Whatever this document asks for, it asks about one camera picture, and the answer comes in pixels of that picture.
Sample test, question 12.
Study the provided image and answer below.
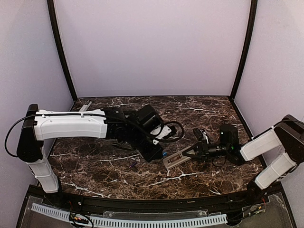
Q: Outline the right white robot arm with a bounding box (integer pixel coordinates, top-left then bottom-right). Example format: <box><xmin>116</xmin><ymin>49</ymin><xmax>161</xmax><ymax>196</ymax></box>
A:
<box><xmin>182</xmin><ymin>115</ymin><xmax>304</xmax><ymax>201</ymax></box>

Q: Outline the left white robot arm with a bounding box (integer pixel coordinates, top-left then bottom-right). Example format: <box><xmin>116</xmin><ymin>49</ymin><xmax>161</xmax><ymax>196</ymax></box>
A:
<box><xmin>17</xmin><ymin>104</ymin><xmax>172</xmax><ymax>194</ymax></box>

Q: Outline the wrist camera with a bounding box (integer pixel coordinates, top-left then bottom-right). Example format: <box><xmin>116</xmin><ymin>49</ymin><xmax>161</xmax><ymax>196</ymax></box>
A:
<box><xmin>150</xmin><ymin>125</ymin><xmax>176</xmax><ymax>139</ymax></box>
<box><xmin>193</xmin><ymin>128</ymin><xmax>210</xmax><ymax>144</ymax></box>

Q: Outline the right grey cable duct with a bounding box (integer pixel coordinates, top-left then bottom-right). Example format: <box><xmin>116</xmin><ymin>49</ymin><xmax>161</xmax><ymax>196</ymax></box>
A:
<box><xmin>90</xmin><ymin>213</ymin><xmax>228</xmax><ymax>227</ymax></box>

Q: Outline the right black frame post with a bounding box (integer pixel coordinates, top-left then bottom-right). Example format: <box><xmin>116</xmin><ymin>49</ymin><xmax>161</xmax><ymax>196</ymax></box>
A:
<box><xmin>229</xmin><ymin>0</ymin><xmax>258</xmax><ymax>102</ymax></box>

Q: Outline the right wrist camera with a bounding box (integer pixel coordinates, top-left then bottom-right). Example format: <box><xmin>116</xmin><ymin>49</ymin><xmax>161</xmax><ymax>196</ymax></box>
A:
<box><xmin>193</xmin><ymin>128</ymin><xmax>210</xmax><ymax>144</ymax></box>

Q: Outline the small white bar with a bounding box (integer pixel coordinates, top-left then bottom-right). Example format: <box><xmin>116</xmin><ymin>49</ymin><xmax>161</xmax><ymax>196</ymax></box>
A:
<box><xmin>79</xmin><ymin>100</ymin><xmax>92</xmax><ymax>112</ymax></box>

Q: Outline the left black frame post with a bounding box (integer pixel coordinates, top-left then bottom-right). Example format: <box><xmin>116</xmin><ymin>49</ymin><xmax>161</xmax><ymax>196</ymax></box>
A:
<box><xmin>47</xmin><ymin>0</ymin><xmax>78</xmax><ymax>103</ymax></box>

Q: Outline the grey cable duct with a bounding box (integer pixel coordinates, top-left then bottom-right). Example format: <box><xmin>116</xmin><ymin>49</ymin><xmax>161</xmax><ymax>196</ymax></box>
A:
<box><xmin>31</xmin><ymin>203</ymin><xmax>70</xmax><ymax>222</ymax></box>
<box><xmin>90</xmin><ymin>213</ymin><xmax>228</xmax><ymax>227</ymax></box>

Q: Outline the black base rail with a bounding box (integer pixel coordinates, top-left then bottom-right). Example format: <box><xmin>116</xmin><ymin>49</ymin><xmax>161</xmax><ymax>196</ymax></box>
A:
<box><xmin>22</xmin><ymin>185</ymin><xmax>270</xmax><ymax>216</ymax></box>

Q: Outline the left grey cable duct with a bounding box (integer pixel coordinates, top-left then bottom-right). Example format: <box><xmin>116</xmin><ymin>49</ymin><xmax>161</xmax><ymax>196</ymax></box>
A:
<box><xmin>31</xmin><ymin>203</ymin><xmax>70</xmax><ymax>222</ymax></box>

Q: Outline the black frame post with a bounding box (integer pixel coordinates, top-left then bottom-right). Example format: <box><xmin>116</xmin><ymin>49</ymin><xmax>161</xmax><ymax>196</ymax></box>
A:
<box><xmin>229</xmin><ymin>0</ymin><xmax>258</xmax><ymax>102</ymax></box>
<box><xmin>47</xmin><ymin>0</ymin><xmax>78</xmax><ymax>103</ymax></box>

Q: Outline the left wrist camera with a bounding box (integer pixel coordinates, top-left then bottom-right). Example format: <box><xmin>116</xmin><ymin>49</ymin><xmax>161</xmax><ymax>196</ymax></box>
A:
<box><xmin>150</xmin><ymin>125</ymin><xmax>176</xmax><ymax>139</ymax></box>

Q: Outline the grey remote control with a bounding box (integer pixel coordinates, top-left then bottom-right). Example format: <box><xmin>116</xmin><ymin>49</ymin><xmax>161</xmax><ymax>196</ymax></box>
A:
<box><xmin>163</xmin><ymin>152</ymin><xmax>191</xmax><ymax>170</ymax></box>

